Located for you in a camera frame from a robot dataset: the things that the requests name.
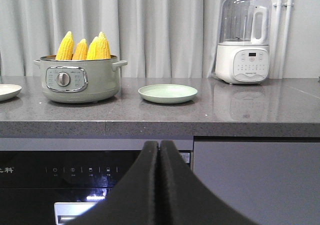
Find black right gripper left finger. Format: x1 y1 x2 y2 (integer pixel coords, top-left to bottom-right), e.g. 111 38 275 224
67 141 158 225

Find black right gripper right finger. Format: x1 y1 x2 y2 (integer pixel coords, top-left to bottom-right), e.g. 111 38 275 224
159 140 256 225

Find pale yellow corn cob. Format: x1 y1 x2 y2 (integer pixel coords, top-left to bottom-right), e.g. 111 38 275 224
95 31 111 60

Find orange-yellow corn cob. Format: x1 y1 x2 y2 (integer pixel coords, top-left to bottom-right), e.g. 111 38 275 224
72 38 88 61

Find grey cabinet door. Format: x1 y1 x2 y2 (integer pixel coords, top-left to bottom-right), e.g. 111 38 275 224
193 140 320 225

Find black drawer sterilizer cabinet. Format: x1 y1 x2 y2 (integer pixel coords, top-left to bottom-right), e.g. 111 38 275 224
0 149 195 225

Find green plate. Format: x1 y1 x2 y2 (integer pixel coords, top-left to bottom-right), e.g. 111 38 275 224
138 84 198 104

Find green electric cooking pot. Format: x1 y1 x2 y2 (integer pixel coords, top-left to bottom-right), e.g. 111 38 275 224
33 55 128 104

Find white plate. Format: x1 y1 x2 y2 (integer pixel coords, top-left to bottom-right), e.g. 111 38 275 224
0 84 22 102

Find grey curtain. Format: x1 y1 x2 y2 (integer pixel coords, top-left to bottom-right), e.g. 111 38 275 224
0 0 223 78

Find upper silver drawer handle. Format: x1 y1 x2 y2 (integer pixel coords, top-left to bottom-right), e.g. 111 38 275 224
54 202 97 225

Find white wall pipes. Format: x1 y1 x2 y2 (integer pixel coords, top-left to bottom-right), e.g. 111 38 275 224
270 0 294 79

